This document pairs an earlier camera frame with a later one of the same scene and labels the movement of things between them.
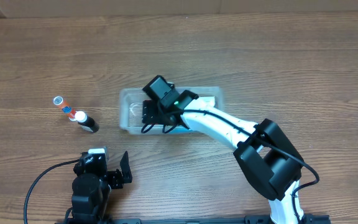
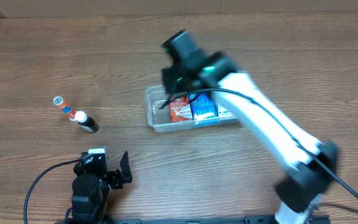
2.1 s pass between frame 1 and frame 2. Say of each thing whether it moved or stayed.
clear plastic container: moved
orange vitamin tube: stayed
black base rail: stayed
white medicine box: moved
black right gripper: moved
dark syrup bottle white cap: stayed
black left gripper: stayed
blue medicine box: moved
